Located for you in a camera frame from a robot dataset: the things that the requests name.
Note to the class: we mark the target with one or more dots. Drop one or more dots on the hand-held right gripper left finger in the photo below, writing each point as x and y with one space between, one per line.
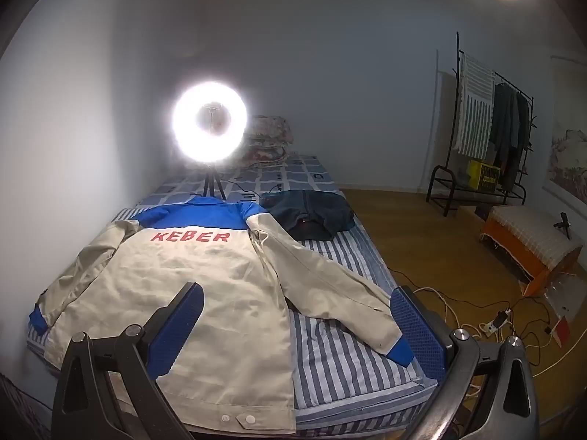
176 325

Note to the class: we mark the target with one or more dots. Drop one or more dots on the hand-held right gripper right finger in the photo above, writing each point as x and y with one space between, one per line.
417 330

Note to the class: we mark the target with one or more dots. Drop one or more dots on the beige and blue work jacket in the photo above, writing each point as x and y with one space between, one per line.
183 266

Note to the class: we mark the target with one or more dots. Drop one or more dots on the dark denim clothes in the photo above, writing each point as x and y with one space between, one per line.
316 213

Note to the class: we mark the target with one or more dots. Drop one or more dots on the dark hanging clothes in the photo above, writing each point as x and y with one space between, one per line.
506 133

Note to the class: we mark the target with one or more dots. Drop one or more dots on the black metal clothes rack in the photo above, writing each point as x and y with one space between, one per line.
457 101

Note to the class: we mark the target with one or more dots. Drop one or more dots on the white power strip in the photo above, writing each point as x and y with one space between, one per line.
494 323

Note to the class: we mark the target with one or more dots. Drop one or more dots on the bed with striped quilt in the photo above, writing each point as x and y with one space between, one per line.
339 362

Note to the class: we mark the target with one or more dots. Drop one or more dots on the orange stool with checked cover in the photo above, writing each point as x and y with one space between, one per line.
527 233

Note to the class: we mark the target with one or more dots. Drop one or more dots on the red and white box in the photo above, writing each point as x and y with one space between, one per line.
562 305

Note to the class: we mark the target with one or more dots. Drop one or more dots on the yellow box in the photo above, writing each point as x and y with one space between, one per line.
484 175

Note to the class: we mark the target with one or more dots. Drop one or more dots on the small black tripod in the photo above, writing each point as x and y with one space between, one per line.
563 225

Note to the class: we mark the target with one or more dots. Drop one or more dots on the folded floral quilts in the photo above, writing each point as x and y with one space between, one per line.
268 137

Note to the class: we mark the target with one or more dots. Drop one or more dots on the striped towel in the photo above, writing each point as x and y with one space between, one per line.
474 110

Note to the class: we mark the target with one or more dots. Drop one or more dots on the landscape wall poster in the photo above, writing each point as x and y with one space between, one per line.
568 146

